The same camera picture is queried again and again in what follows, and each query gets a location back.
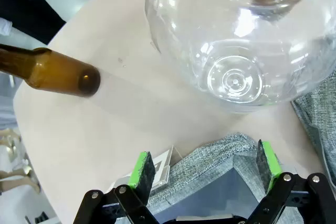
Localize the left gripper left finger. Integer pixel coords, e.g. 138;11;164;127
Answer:
72;151;161;224

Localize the large clear plastic bottle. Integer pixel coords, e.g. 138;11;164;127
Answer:
143;0;336;114

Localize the grey fabric basket plastic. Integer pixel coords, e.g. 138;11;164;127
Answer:
290;76;336;190

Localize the grey fabric basket bottle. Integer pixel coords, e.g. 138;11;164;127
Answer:
148;132;312;224

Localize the brown glass bottle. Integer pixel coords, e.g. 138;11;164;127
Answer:
0;43;101;99

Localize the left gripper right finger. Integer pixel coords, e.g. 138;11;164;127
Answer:
246;139;336;224

